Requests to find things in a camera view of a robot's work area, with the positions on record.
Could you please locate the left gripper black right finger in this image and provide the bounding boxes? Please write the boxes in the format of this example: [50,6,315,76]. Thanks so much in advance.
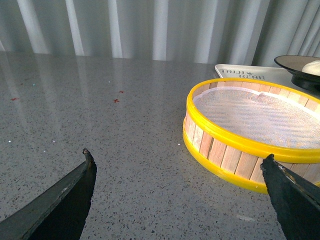
[260,153,320,240]

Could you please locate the white steamed bun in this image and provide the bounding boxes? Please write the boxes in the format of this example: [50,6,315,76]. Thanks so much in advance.
[302,60,320,76]

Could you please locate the grey pleated curtain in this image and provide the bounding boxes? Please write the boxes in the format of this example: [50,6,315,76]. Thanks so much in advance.
[0,0,320,67]

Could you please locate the white mesh steamer liner cloth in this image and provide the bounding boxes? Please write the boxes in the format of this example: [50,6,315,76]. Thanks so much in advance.
[193,86,320,149]

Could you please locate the yellow rimmed wooden steamer basket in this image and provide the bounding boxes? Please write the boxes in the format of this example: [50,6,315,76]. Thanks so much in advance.
[182,78,320,193]

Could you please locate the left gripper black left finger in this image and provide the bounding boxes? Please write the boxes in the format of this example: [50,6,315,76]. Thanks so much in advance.
[0,148,97,240]

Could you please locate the brown plate with black rim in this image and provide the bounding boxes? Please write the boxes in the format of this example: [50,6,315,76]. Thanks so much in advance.
[274,55,320,93]

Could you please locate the white bear print tray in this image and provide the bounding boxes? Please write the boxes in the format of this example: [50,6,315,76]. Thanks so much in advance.
[215,64,320,99]

